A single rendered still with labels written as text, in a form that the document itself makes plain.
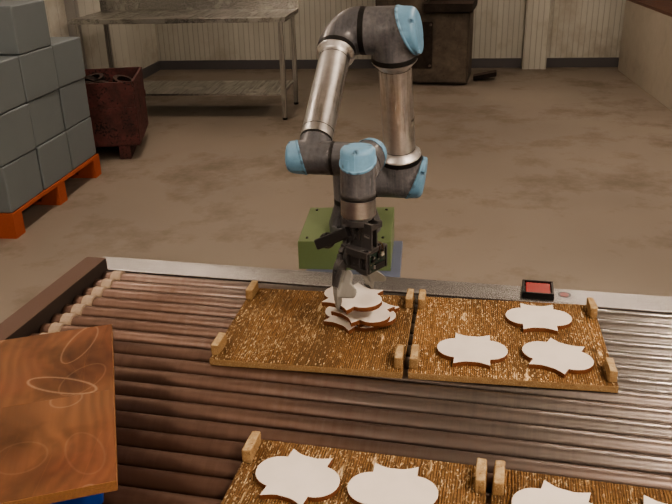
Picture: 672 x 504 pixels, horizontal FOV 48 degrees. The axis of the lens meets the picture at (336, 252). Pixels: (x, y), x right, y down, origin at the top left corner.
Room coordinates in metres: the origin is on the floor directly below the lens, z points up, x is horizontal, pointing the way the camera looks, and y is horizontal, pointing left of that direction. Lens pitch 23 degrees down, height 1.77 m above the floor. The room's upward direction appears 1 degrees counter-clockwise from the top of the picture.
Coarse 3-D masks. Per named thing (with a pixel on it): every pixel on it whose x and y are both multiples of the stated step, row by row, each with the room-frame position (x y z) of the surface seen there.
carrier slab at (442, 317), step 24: (432, 312) 1.58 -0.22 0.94; (456, 312) 1.58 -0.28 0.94; (480, 312) 1.58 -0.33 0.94; (504, 312) 1.57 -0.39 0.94; (576, 312) 1.56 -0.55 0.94; (432, 336) 1.47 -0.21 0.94; (504, 336) 1.46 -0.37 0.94; (528, 336) 1.46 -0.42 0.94; (552, 336) 1.46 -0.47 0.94; (576, 336) 1.45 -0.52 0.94; (600, 336) 1.45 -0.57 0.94; (432, 360) 1.37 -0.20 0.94; (504, 360) 1.36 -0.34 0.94; (600, 360) 1.35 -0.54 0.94; (504, 384) 1.29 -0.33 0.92; (528, 384) 1.28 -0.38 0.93; (552, 384) 1.28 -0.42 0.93; (576, 384) 1.27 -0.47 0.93; (600, 384) 1.26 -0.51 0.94
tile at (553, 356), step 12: (528, 348) 1.39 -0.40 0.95; (540, 348) 1.39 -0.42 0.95; (552, 348) 1.39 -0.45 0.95; (564, 348) 1.39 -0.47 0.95; (576, 348) 1.38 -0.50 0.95; (528, 360) 1.36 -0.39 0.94; (540, 360) 1.34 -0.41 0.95; (552, 360) 1.34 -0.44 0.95; (564, 360) 1.34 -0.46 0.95; (576, 360) 1.34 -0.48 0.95; (588, 360) 1.34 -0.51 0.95; (564, 372) 1.29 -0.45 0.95; (576, 372) 1.30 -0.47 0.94
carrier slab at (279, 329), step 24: (264, 288) 1.74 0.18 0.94; (240, 312) 1.61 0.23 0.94; (264, 312) 1.60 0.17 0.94; (288, 312) 1.60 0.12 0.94; (312, 312) 1.60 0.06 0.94; (408, 312) 1.59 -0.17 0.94; (240, 336) 1.49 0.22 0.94; (264, 336) 1.49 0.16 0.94; (288, 336) 1.49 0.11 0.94; (312, 336) 1.48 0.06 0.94; (336, 336) 1.48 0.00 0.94; (360, 336) 1.48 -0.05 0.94; (384, 336) 1.48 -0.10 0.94; (408, 336) 1.48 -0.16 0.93; (216, 360) 1.40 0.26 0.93; (240, 360) 1.39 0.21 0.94; (264, 360) 1.39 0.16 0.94; (288, 360) 1.38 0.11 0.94; (312, 360) 1.38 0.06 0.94; (336, 360) 1.38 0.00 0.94; (360, 360) 1.38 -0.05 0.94; (384, 360) 1.37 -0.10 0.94
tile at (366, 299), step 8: (328, 288) 1.59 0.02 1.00; (360, 288) 1.58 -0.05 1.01; (368, 288) 1.58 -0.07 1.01; (328, 296) 1.54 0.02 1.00; (360, 296) 1.53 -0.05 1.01; (368, 296) 1.53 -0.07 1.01; (376, 296) 1.53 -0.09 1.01; (328, 304) 1.52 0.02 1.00; (344, 304) 1.50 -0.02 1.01; (352, 304) 1.50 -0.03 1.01; (360, 304) 1.49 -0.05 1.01; (368, 304) 1.49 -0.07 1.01; (376, 304) 1.49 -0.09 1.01
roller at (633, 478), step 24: (168, 432) 1.19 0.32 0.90; (192, 432) 1.18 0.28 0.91; (216, 432) 1.17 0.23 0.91; (240, 432) 1.17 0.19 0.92; (264, 432) 1.16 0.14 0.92; (288, 432) 1.16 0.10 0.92; (408, 456) 1.09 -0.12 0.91; (432, 456) 1.08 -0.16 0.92; (456, 456) 1.08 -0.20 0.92; (480, 456) 1.08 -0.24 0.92; (504, 456) 1.07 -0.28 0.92; (600, 480) 1.02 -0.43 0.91; (624, 480) 1.01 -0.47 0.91; (648, 480) 1.01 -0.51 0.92
